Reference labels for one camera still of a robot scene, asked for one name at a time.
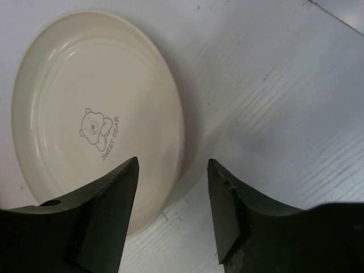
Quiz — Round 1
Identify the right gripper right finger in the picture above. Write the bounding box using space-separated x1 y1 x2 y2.
208 159 363 272

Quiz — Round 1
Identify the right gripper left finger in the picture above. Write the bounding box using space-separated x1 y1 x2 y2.
1 157 139 272

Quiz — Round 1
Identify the cream bear plate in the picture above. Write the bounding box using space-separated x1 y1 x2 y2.
11 10 185 238

